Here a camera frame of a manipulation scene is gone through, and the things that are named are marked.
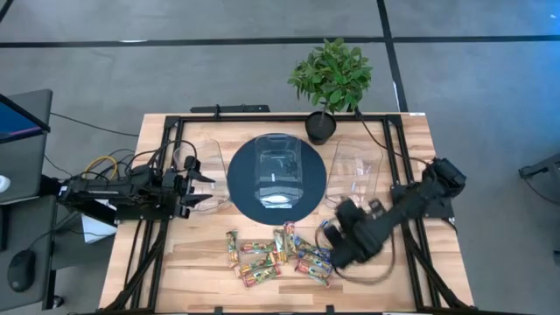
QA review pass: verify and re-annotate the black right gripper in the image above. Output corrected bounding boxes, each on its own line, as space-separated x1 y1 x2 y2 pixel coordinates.
323 199 389 270

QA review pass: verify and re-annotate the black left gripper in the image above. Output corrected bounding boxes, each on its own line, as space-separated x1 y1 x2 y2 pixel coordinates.
162 156 216 220

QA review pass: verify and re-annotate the chocolate chip granola bar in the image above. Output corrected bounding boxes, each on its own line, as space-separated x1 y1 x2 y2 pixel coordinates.
225 229 241 269
294 258 333 288
241 264 283 289

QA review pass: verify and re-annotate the red green granola bar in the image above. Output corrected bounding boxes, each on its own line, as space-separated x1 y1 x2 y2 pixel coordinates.
283 221 297 257

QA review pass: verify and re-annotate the clear plastic bin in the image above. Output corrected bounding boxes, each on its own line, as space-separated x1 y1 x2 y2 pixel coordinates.
172 138 232 214
254 133 304 210
325 138 385 214

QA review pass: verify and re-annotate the round dark blue mat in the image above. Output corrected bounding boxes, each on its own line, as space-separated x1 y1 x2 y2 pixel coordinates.
227 135 328 227

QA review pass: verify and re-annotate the black bar device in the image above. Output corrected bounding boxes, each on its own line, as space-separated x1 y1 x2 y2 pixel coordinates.
190 103 271 115

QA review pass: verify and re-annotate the black metal beam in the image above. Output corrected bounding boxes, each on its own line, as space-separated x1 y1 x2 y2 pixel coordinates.
87 208 118 228

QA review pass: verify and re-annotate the white box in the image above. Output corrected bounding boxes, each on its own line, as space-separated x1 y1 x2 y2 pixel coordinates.
80 199 118 245

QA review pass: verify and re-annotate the grey side desk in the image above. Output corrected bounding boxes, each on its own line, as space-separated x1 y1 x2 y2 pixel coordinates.
0 88 60 312

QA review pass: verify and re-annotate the green potted plant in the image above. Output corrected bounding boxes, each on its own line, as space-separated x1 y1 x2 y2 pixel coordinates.
287 37 374 146

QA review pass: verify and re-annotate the laptop with blue screen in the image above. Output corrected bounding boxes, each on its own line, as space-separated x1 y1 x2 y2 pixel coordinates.
0 92 52 145

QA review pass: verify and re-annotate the black computer mouse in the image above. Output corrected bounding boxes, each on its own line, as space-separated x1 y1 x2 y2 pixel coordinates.
7 248 38 293

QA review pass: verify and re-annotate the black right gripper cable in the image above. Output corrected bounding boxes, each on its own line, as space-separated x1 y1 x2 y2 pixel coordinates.
314 225 398 286

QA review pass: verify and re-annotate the yellow cable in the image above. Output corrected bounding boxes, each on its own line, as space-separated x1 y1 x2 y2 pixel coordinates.
82 155 119 181

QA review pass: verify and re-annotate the black power cable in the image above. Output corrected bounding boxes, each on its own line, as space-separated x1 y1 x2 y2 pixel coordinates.
353 107 434 168

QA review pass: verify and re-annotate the black metal table frame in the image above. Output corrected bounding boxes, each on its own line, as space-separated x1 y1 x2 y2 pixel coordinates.
102 114 472 314

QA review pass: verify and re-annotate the thin black floor cable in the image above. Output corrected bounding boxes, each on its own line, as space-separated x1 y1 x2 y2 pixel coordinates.
49 112 140 138

